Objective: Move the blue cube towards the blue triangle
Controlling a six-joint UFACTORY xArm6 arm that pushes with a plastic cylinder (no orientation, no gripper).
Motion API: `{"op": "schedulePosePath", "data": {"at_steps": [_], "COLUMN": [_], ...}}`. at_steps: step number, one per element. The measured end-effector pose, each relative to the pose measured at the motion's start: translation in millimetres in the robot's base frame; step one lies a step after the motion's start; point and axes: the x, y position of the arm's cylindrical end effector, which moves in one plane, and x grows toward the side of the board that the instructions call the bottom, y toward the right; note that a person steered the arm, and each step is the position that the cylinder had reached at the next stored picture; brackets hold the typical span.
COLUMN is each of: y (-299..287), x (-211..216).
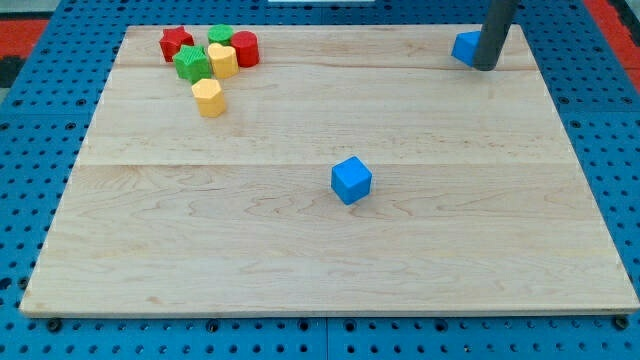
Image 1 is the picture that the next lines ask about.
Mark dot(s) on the red star block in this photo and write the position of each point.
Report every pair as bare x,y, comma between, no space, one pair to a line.
172,40

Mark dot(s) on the red cylinder block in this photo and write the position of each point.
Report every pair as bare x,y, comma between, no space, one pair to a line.
247,49

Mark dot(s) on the green star block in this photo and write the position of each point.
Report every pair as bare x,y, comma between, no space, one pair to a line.
192,63

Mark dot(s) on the blue cube block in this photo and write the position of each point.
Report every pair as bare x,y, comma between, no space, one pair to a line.
351,180

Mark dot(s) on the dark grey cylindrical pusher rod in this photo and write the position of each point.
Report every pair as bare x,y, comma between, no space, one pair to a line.
493,34

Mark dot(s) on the blue triangle block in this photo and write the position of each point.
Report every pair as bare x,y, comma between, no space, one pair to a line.
464,47

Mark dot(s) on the yellow hexagon block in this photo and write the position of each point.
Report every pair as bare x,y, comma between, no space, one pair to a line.
209,97

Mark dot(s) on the light wooden board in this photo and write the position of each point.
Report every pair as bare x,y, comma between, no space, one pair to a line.
478,204

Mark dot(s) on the green cylinder block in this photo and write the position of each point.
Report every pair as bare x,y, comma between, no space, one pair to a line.
220,34

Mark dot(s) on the yellow heart block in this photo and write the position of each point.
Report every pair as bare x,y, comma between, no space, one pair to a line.
223,60

